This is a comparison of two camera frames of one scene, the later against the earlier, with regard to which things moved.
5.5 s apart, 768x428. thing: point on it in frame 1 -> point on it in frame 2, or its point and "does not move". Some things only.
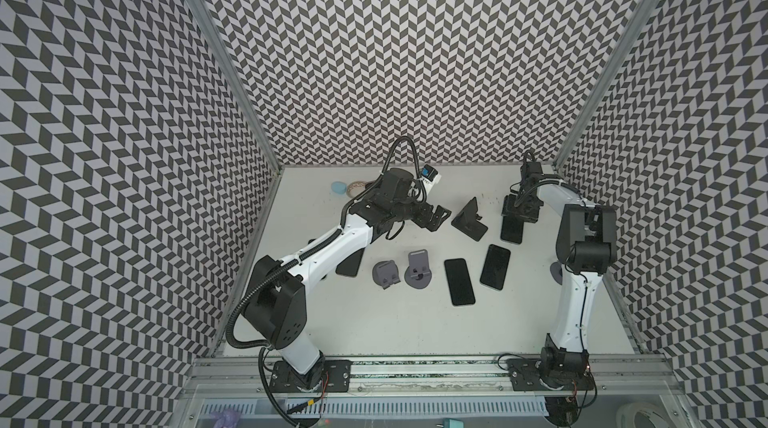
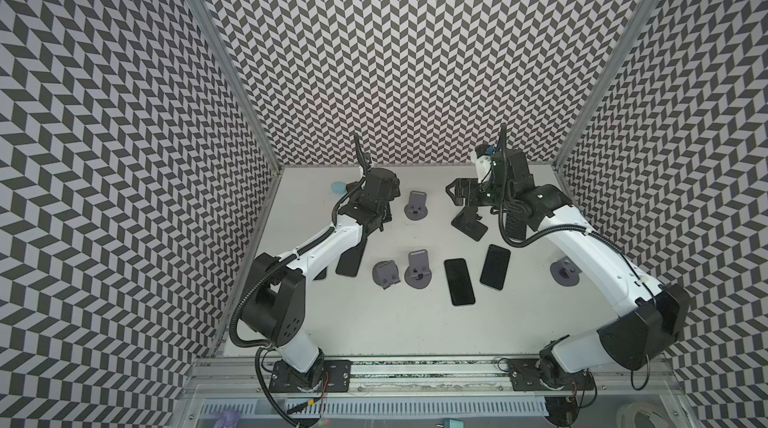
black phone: [350, 265] does not move
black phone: [512, 229] does not move
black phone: [495, 267] does not move
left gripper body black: [423, 214] -> [384, 211]
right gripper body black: [519, 209] -> [466, 197]
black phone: [459, 282] does not move
